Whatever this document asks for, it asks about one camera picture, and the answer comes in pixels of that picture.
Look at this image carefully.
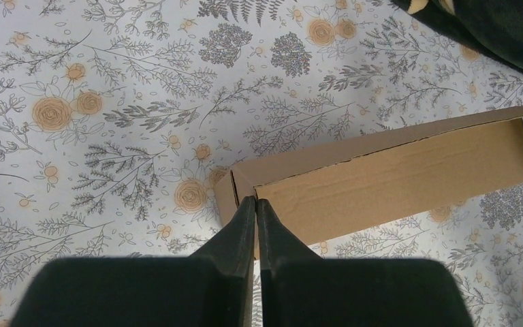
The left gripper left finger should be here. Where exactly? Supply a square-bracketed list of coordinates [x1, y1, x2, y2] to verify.
[11, 196, 256, 326]

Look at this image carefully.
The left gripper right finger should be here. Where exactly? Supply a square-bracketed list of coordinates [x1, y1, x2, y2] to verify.
[257, 199, 472, 326]

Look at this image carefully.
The brown cardboard box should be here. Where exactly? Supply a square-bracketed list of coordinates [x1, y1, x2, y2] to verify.
[214, 106, 523, 245]

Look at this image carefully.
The black floral blanket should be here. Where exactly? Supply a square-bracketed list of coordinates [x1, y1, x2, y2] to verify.
[393, 0, 523, 74]

